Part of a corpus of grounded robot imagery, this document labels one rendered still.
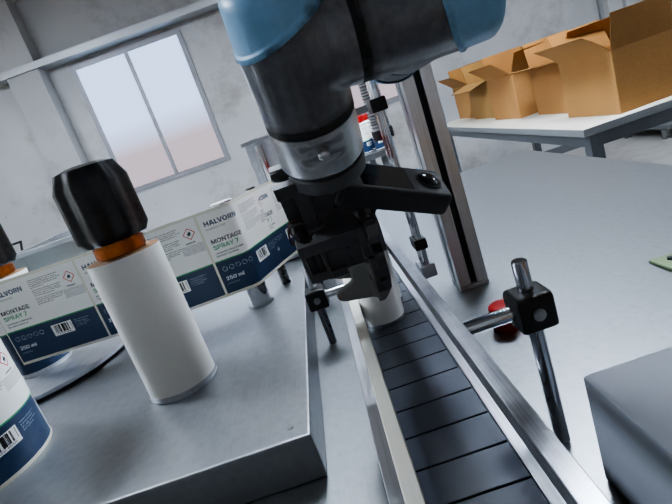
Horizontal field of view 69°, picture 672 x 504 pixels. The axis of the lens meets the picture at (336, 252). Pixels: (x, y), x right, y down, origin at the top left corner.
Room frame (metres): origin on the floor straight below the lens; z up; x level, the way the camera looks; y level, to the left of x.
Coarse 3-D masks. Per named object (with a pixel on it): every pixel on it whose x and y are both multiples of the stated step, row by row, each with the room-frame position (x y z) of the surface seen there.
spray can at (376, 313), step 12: (384, 252) 0.57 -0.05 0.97; (396, 288) 0.57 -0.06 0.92; (360, 300) 0.57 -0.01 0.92; (372, 300) 0.55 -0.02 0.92; (384, 300) 0.55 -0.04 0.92; (396, 300) 0.56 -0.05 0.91; (372, 312) 0.56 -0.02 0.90; (384, 312) 0.55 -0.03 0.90; (396, 312) 0.56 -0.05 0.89; (372, 324) 0.56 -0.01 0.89; (384, 324) 0.55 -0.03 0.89
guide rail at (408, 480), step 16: (352, 304) 0.58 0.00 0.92; (368, 336) 0.47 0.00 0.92; (368, 352) 0.44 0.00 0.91; (368, 368) 0.41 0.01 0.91; (384, 384) 0.38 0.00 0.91; (384, 400) 0.35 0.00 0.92; (384, 416) 0.33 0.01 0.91; (400, 432) 0.31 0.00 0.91; (400, 448) 0.29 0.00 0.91; (400, 464) 0.28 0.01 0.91; (400, 480) 0.26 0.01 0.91; (416, 480) 0.26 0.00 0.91; (416, 496) 0.24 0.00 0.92
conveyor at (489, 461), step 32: (416, 320) 0.55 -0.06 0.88; (384, 352) 0.50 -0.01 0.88; (416, 352) 0.47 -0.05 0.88; (448, 352) 0.45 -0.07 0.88; (416, 384) 0.41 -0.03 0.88; (448, 384) 0.40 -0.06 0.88; (416, 416) 0.37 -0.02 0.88; (448, 416) 0.35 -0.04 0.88; (480, 416) 0.34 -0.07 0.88; (416, 448) 0.33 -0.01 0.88; (448, 448) 0.32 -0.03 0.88; (480, 448) 0.31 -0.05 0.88; (512, 448) 0.30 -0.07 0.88; (448, 480) 0.29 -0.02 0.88; (480, 480) 0.28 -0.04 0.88; (512, 480) 0.27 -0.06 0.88
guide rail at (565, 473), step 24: (384, 240) 0.64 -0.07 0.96; (408, 264) 0.51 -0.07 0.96; (432, 288) 0.43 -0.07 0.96; (432, 312) 0.40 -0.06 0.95; (456, 336) 0.33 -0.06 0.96; (480, 360) 0.29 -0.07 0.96; (504, 384) 0.25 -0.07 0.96; (504, 408) 0.24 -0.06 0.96; (528, 408) 0.23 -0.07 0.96; (528, 432) 0.21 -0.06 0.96; (552, 432) 0.20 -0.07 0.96; (552, 456) 0.19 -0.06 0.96; (552, 480) 0.19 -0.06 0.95; (576, 480) 0.17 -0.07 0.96
